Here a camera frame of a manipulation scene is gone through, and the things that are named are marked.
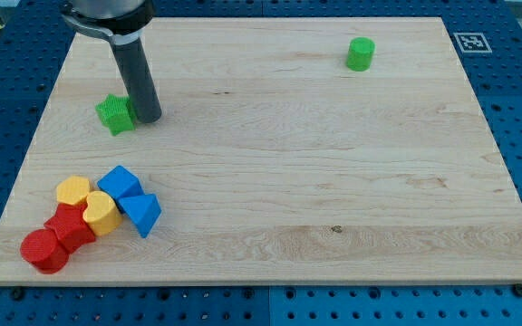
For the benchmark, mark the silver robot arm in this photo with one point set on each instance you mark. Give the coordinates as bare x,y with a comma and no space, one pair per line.
118,22

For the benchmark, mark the green star block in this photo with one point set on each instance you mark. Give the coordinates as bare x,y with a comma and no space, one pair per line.
116,114

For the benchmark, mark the red star-shaped block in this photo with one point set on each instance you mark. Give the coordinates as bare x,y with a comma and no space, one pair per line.
70,228

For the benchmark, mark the wooden board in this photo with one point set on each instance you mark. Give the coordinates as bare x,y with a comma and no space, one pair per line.
276,164

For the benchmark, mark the blue triangle block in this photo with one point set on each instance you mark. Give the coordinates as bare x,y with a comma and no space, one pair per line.
142,210

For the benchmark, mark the blue cube block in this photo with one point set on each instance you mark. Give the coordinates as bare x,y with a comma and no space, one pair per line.
120,183

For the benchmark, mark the green cylinder block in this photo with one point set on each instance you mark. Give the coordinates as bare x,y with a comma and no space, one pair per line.
360,53

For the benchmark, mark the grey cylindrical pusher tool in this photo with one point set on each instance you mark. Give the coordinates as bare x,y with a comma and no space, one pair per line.
135,72

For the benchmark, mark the yellow heart block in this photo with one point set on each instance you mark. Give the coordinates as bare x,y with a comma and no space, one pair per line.
101,214

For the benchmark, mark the yellow hexagon block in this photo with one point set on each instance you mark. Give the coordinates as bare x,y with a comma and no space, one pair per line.
73,190

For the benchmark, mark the red cylinder block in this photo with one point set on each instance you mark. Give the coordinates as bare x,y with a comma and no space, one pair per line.
43,251

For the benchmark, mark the white fiducial marker tag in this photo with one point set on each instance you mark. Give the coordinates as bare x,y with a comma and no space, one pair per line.
472,42

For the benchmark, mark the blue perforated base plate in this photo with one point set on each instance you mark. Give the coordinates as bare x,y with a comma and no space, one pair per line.
33,46

